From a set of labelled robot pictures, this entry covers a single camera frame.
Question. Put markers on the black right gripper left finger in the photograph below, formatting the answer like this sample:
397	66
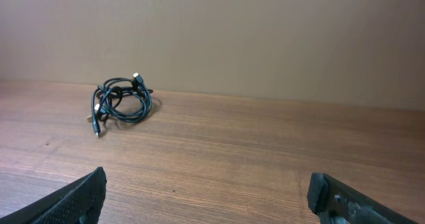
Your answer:
79	202

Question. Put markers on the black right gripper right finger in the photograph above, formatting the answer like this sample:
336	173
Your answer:
335	202

